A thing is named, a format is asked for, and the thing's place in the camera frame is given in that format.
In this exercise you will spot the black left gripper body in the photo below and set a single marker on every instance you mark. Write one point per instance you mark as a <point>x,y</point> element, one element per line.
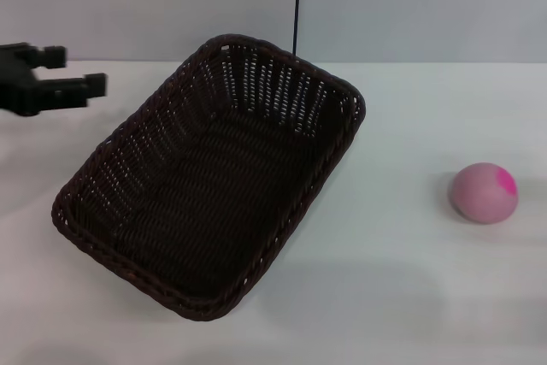
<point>15,87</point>

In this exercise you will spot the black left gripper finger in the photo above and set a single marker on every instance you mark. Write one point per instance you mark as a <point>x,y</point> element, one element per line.
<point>51,56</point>
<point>77,89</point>

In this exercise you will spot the dark brown woven basket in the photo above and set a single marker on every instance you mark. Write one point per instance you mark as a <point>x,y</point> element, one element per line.
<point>205,194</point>

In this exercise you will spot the pink ball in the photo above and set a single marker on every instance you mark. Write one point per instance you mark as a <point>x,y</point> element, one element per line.
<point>480,200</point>

